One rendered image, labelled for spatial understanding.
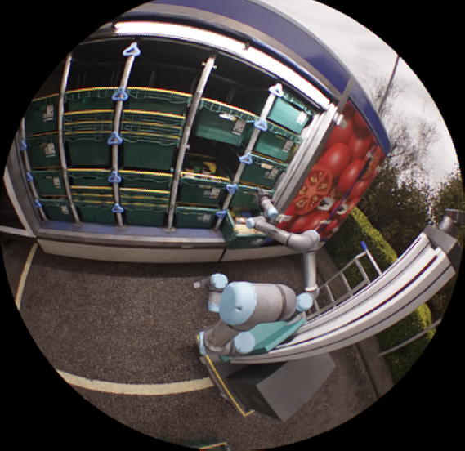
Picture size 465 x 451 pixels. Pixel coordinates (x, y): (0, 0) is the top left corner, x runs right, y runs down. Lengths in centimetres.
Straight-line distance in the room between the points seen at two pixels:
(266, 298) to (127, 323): 153
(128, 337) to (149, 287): 61
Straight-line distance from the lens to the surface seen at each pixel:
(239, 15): 104
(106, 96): 112
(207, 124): 106
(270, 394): 103
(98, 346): 184
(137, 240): 138
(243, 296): 38
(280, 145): 132
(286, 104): 126
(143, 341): 172
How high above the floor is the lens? 170
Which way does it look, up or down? 36 degrees down
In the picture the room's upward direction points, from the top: 25 degrees clockwise
